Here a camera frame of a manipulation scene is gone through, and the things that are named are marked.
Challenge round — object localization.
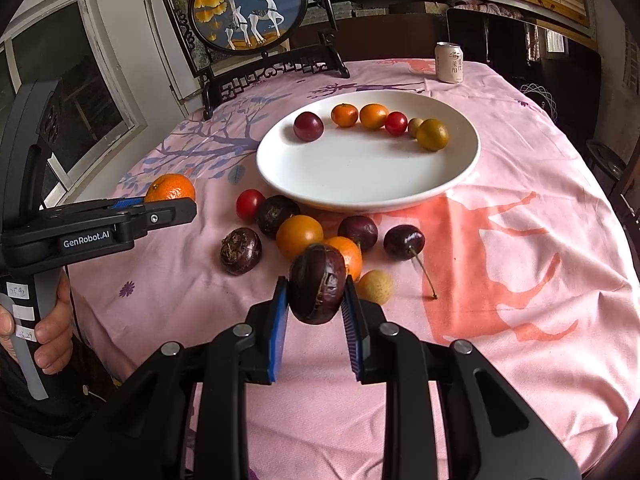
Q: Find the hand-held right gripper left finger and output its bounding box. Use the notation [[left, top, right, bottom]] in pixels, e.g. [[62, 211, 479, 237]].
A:
[[54, 276, 291, 480]]

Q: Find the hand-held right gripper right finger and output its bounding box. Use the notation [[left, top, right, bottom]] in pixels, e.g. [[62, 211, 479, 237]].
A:
[[341, 278, 584, 480]]

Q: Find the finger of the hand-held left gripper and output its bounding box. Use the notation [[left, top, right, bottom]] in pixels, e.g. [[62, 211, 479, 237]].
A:
[[116, 198, 198, 235], [102, 198, 147, 212]]

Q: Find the large orange mandarin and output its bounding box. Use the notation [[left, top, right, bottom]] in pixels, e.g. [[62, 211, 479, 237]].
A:
[[144, 173, 196, 204]]

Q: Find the white round plate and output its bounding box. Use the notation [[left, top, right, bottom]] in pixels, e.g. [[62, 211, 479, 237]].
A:
[[256, 91, 482, 212]]

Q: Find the person's left hand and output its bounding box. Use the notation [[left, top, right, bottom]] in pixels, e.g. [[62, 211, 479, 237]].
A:
[[0, 269, 74, 376]]

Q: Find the pale yellow longan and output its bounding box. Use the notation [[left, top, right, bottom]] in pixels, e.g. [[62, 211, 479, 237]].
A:
[[355, 269, 394, 306]]

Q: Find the red cherry tomato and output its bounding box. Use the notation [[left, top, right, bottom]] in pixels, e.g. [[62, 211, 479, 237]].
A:
[[236, 189, 266, 221], [384, 111, 409, 137]]

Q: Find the dark red cherry with stem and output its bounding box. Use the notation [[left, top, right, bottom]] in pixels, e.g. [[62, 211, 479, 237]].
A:
[[383, 224, 439, 300]]

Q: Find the white framed window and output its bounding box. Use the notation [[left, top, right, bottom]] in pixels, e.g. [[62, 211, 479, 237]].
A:
[[0, 0, 149, 211]]

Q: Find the pink printed tablecloth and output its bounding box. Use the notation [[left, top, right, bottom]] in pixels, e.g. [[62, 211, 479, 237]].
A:
[[69, 57, 634, 480]]

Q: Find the round deer picture table screen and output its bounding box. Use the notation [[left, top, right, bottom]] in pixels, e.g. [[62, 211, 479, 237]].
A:
[[160, 0, 351, 121]]

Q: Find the white drink can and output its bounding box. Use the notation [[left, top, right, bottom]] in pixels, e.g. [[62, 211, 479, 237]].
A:
[[434, 41, 465, 84]]

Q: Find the dark wooden chair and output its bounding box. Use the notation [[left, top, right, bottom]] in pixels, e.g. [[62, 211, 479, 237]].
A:
[[585, 137, 640, 241]]

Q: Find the dark wooden cabinet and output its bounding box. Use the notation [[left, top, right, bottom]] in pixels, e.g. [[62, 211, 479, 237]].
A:
[[330, 7, 541, 68]]

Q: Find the thin black cable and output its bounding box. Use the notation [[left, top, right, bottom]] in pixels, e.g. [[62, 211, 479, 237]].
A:
[[67, 270, 109, 404]]

